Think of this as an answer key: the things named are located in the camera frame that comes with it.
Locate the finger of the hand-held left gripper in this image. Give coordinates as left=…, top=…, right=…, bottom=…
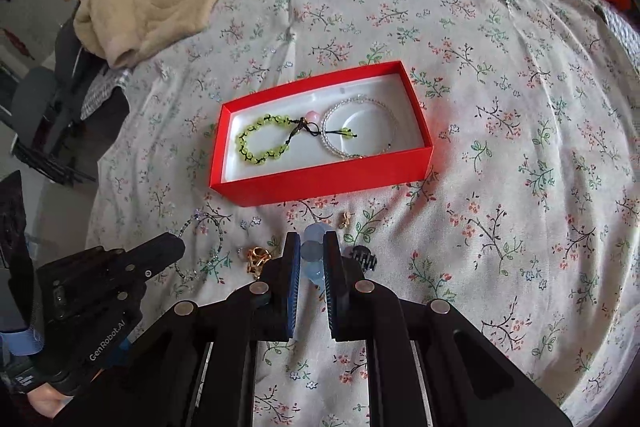
left=125, top=232, right=187, bottom=279

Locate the person's left hand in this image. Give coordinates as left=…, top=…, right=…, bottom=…
left=25, top=379, right=76, bottom=420

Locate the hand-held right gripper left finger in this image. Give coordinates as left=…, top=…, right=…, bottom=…
left=55, top=231, right=303, bottom=427

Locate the grey checked cloth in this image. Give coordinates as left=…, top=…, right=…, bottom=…
left=80, top=66, right=132, bottom=120

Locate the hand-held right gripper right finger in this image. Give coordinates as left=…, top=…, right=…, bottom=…
left=322, top=231, right=573, bottom=427

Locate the clear bead bracelet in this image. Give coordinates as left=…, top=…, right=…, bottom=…
left=321, top=96, right=401, bottom=159

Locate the blue bead bracelet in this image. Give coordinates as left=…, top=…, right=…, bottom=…
left=301, top=222, right=333, bottom=303

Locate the purple beaded chain bracelet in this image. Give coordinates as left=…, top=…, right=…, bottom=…
left=172, top=207, right=226, bottom=280

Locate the dark grey chair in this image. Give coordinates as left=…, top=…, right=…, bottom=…
left=10, top=19, right=128, bottom=185

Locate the gold ring clasp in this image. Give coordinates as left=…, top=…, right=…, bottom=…
left=239, top=246, right=273, bottom=280

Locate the floral bedsheet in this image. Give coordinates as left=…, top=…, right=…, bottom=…
left=85, top=0, right=640, bottom=427

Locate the green bead bracelet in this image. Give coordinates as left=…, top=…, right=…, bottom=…
left=235, top=108, right=361, bottom=166

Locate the red cardboard box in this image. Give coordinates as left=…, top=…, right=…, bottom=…
left=209, top=60, right=434, bottom=208

